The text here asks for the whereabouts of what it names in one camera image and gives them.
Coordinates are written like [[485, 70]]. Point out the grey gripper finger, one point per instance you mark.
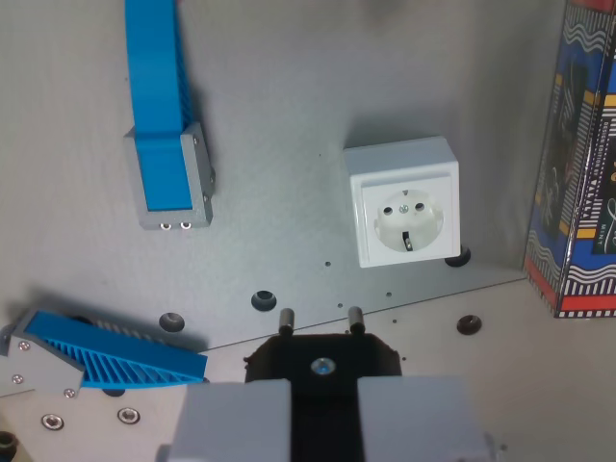
[[231, 418], [414, 418]]

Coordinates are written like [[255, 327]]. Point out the black two-pin power plug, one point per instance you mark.
[[325, 385]]

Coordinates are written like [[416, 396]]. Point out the silver socket-head screw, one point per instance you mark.
[[52, 422], [129, 415]]

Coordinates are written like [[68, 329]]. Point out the black rubber grommet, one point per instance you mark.
[[171, 321], [263, 300], [468, 324]]

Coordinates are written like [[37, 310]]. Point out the black rubber foot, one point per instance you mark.
[[458, 259]]

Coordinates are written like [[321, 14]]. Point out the black round knob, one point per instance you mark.
[[7, 442]]

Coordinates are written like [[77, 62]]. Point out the patterned mint chocolate box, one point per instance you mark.
[[577, 192]]

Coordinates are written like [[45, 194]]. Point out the grey metal mounting plate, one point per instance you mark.
[[289, 120]]

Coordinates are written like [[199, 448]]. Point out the blue ribbed strip, grey cap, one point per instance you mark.
[[159, 120]]

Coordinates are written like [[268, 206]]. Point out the blue ribbed wedge, grey bracket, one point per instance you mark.
[[110, 361]]

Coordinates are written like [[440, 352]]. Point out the white wall socket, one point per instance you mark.
[[404, 212]]

